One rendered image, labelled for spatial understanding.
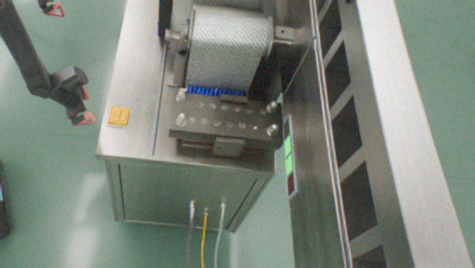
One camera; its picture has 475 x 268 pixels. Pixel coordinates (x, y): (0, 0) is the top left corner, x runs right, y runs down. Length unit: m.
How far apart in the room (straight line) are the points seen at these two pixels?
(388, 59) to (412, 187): 0.26
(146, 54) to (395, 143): 1.18
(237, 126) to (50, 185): 1.35
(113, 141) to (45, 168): 1.05
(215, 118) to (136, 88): 0.38
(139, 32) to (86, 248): 1.17
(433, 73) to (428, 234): 2.80
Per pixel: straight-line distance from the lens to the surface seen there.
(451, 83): 3.52
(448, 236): 0.77
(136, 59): 1.74
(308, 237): 1.10
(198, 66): 1.42
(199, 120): 1.43
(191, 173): 1.58
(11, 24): 1.05
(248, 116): 1.48
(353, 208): 0.95
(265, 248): 2.41
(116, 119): 1.55
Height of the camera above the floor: 2.26
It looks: 57 degrees down
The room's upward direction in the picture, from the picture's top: 10 degrees clockwise
